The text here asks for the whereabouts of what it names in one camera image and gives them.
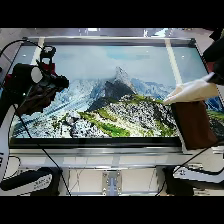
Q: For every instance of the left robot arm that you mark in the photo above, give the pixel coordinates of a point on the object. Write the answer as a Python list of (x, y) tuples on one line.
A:
[(23, 80)]

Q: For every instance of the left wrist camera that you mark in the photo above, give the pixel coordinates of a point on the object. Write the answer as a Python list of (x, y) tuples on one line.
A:
[(48, 53)]

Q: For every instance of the grey-brown garment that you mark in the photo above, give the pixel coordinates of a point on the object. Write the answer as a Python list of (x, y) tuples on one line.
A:
[(38, 98)]

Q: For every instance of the cream T-shirt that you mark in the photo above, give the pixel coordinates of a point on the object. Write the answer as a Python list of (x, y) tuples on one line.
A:
[(193, 91)]

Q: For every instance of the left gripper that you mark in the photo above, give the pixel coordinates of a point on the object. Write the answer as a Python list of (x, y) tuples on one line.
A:
[(58, 82)]

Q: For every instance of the brown folded garment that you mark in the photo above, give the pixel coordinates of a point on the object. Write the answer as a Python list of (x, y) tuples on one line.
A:
[(195, 126)]

